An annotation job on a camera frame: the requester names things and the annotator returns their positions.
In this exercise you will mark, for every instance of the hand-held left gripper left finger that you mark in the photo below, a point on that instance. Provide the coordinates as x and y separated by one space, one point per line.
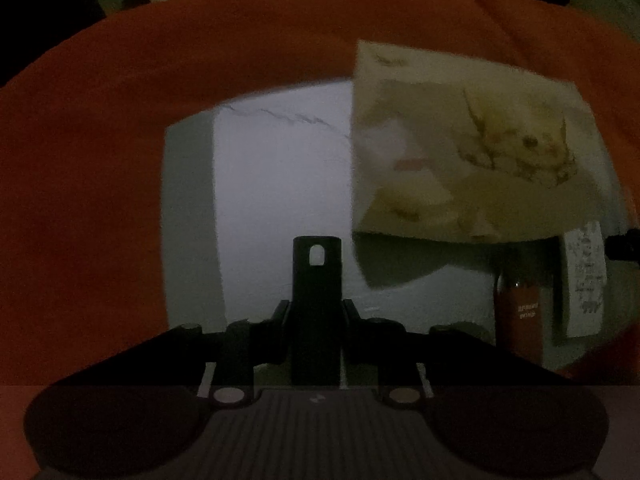
305 280

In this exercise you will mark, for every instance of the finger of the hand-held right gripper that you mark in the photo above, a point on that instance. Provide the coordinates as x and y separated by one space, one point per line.
625 246

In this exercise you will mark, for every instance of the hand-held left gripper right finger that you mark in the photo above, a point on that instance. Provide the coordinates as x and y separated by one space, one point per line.
329 280

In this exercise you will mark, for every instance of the printed picture card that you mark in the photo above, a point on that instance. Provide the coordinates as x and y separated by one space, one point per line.
450 160

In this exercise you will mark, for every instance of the white printed paper slip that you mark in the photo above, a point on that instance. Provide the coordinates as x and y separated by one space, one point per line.
582 280

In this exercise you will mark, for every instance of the white box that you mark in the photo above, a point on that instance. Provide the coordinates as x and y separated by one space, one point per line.
280 185

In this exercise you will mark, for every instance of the red bottle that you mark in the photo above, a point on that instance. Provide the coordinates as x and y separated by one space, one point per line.
520 320

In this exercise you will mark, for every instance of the orange blanket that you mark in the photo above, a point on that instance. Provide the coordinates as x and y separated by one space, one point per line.
100 160

